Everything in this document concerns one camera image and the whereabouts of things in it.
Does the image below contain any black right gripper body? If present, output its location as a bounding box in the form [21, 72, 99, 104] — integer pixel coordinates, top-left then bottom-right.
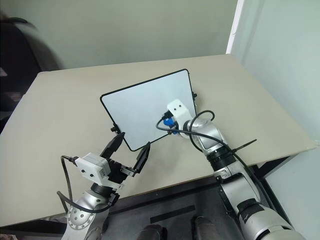
[161, 111, 176, 122]

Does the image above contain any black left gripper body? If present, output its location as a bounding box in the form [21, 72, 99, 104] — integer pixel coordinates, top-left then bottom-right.
[107, 160, 139, 185]

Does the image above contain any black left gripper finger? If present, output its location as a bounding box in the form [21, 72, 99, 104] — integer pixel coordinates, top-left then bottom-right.
[134, 141, 152, 176]
[100, 132, 125, 160]

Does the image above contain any black-framed whiteboard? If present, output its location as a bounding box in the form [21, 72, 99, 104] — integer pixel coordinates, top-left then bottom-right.
[99, 68, 201, 152]

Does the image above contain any black tape strip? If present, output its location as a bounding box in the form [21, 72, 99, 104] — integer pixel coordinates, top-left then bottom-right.
[149, 204, 197, 225]

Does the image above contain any dark rounded shape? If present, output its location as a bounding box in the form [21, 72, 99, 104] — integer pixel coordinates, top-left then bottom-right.
[143, 223, 168, 240]
[190, 215, 214, 240]

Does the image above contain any dark blurred chair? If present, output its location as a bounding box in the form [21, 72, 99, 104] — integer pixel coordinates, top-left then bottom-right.
[0, 16, 63, 127]

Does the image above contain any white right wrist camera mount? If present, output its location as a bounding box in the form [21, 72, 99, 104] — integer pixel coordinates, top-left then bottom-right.
[166, 98, 192, 124]

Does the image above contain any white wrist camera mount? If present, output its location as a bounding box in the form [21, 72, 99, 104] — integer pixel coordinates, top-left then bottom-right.
[74, 152, 112, 187]
[166, 98, 192, 124]

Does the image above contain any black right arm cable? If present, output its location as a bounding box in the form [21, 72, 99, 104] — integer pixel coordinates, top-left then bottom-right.
[155, 110, 266, 201]

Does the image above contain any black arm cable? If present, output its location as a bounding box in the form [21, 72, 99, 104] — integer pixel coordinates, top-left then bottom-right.
[60, 155, 111, 214]
[155, 110, 266, 201]

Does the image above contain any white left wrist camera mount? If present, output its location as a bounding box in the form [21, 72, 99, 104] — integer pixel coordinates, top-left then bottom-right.
[74, 152, 112, 187]

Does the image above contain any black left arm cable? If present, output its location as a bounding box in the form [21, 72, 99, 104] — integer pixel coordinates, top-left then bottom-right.
[60, 155, 111, 214]

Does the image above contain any black cable tie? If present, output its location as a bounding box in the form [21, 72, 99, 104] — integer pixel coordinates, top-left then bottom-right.
[231, 138, 258, 154]

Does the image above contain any black table frame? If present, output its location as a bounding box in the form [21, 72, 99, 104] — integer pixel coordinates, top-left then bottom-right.
[249, 154, 300, 227]

